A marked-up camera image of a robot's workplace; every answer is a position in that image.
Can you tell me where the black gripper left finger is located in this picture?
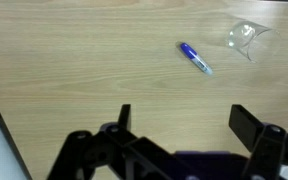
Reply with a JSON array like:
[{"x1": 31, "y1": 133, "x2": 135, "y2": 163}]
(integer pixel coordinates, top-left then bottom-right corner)
[{"x1": 46, "y1": 104, "x2": 192, "y2": 180}]

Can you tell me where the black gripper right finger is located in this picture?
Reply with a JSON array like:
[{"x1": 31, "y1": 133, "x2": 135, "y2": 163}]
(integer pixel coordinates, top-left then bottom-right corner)
[{"x1": 228, "y1": 104, "x2": 288, "y2": 180}]

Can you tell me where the blue grey marker pen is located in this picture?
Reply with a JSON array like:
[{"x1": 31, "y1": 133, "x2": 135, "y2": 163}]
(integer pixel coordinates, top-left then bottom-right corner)
[{"x1": 179, "y1": 41, "x2": 215, "y2": 76}]

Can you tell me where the clear glass cup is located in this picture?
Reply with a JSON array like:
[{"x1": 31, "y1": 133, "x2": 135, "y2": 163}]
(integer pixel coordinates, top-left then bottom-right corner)
[{"x1": 226, "y1": 20, "x2": 282, "y2": 64}]

